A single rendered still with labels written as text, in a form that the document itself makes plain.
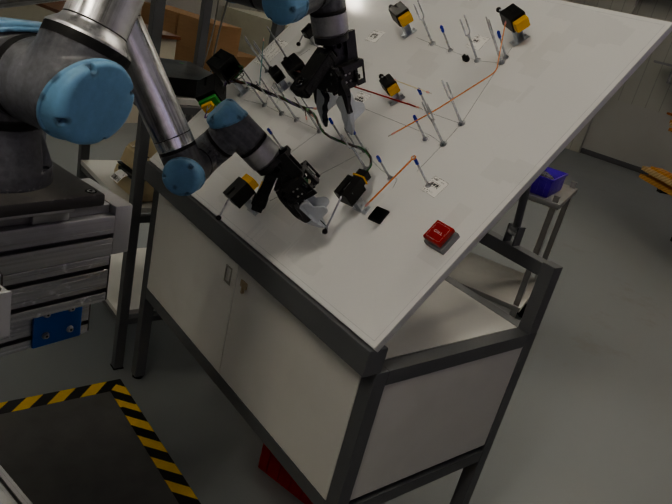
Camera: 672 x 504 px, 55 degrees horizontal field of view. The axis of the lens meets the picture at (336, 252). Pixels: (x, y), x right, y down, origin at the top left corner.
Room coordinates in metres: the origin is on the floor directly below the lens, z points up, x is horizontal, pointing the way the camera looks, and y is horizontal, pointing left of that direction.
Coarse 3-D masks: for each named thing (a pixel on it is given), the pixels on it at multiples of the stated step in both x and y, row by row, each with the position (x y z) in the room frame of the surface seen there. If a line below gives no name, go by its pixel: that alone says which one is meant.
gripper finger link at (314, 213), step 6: (300, 204) 1.37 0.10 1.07; (306, 204) 1.36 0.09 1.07; (306, 210) 1.37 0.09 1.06; (312, 210) 1.37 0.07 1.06; (318, 210) 1.37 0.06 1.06; (324, 210) 1.37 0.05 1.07; (312, 216) 1.38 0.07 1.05; (318, 216) 1.38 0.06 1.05; (312, 222) 1.37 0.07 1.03; (318, 222) 1.39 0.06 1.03
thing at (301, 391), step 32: (256, 288) 1.54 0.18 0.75; (256, 320) 1.52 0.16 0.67; (288, 320) 1.43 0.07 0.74; (224, 352) 1.61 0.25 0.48; (256, 352) 1.50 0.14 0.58; (288, 352) 1.41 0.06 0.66; (320, 352) 1.32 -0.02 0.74; (256, 384) 1.48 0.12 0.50; (288, 384) 1.38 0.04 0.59; (320, 384) 1.30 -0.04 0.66; (352, 384) 1.23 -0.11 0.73; (256, 416) 1.46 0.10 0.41; (288, 416) 1.36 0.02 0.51; (320, 416) 1.28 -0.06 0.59; (288, 448) 1.34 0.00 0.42; (320, 448) 1.26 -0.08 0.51; (320, 480) 1.24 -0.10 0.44
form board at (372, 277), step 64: (384, 0) 2.21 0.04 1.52; (448, 0) 2.07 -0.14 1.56; (512, 0) 1.94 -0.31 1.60; (256, 64) 2.22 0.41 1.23; (384, 64) 1.94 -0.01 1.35; (448, 64) 1.82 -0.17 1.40; (512, 64) 1.72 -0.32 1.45; (576, 64) 1.64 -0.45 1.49; (640, 64) 1.58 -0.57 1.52; (192, 128) 2.07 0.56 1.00; (384, 128) 1.71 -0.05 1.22; (448, 128) 1.62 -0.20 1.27; (512, 128) 1.54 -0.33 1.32; (576, 128) 1.47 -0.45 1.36; (256, 192) 1.70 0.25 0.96; (320, 192) 1.60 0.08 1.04; (384, 192) 1.52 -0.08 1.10; (448, 192) 1.45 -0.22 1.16; (512, 192) 1.38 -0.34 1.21; (320, 256) 1.42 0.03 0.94; (384, 256) 1.36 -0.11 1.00; (448, 256) 1.30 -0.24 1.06; (384, 320) 1.21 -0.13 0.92
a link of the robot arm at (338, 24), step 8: (336, 16) 1.34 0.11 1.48; (344, 16) 1.36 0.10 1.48; (312, 24) 1.36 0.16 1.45; (320, 24) 1.34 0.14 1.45; (328, 24) 1.34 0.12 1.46; (336, 24) 1.35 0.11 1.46; (344, 24) 1.36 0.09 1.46; (312, 32) 1.38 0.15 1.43; (320, 32) 1.35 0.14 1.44; (328, 32) 1.34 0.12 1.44; (336, 32) 1.35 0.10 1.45; (344, 32) 1.36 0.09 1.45
